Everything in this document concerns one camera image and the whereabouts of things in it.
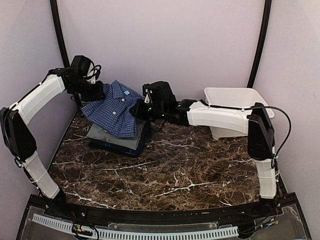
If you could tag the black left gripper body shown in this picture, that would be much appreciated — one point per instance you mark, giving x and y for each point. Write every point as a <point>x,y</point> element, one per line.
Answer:
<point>89,92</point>

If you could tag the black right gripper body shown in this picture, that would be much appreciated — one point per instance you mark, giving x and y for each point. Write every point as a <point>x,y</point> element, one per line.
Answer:
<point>149,114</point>

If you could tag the blue checked long sleeve shirt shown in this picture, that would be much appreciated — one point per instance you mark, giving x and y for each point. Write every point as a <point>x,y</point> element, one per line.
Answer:
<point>112,114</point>

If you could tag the grey shirt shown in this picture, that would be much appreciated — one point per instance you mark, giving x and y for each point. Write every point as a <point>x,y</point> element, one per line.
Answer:
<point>97,133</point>

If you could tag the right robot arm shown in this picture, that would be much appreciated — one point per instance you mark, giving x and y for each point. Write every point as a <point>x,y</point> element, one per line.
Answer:
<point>252,121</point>

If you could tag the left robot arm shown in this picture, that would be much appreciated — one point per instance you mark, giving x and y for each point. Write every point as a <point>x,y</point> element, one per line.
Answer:
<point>14,121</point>

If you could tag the white plastic basket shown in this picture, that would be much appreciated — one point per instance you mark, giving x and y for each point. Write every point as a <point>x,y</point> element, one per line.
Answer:
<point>237,97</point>

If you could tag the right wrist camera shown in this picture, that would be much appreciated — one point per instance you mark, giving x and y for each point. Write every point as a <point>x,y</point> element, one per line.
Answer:
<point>159,94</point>

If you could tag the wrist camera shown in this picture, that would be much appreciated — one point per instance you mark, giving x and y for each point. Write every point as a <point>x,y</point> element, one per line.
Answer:
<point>159,94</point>
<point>86,68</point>

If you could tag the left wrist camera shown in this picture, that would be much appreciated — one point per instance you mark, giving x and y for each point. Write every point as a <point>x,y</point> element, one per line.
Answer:
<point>86,68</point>

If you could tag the black front rail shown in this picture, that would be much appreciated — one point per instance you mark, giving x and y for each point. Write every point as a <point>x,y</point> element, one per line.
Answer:
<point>239,214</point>

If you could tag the white slotted cable duct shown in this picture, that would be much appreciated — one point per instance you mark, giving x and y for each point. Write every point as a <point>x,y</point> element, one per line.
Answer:
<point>121,231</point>

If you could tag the right black frame post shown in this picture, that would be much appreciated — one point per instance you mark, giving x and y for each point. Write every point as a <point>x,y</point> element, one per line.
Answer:
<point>260,43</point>

